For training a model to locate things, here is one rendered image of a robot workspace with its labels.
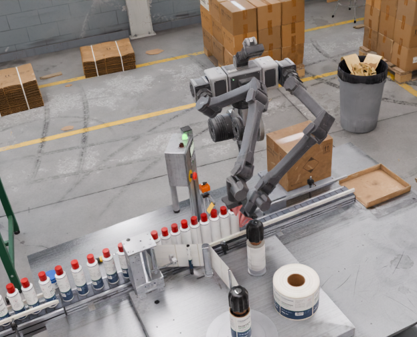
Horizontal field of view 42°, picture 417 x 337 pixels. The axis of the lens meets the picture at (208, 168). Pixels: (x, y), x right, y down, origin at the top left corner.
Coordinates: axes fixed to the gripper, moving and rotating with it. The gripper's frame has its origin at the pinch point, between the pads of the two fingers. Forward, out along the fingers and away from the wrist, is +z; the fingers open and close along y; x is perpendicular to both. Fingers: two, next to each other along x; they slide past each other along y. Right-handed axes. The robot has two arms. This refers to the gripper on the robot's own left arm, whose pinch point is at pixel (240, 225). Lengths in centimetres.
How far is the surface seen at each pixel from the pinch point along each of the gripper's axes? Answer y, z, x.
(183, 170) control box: 0, -19, -49
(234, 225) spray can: 2.3, 0.1, -5.6
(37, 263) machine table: -41, 69, -74
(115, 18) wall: -531, -20, 109
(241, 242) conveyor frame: 4.7, 7.2, 2.7
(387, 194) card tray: 15, -46, 71
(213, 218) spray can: 0.8, -0.2, -18.8
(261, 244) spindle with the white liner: 31.0, -6.7, -12.1
